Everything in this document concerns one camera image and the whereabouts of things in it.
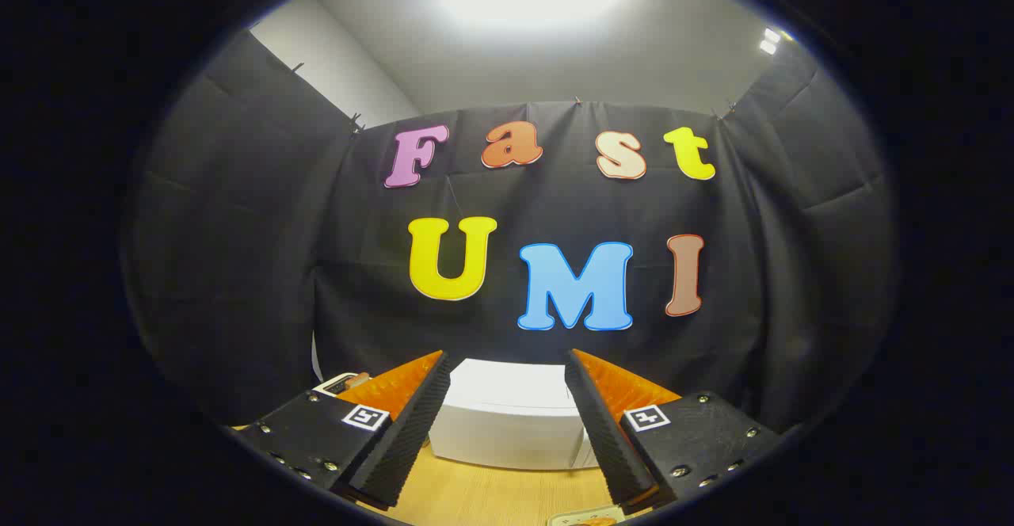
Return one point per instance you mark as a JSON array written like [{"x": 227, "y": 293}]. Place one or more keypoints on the white toaster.
[{"x": 333, "y": 383}]

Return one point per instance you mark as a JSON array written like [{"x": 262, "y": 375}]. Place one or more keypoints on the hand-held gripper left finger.
[{"x": 408, "y": 439}]

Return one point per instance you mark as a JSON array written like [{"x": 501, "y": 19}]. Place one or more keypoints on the white microwave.
[{"x": 507, "y": 415}]

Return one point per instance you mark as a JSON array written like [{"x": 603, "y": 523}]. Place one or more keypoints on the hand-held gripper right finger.
[{"x": 606, "y": 439}]

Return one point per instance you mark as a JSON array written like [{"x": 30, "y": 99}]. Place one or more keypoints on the white rectangular plate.
[{"x": 558, "y": 520}]

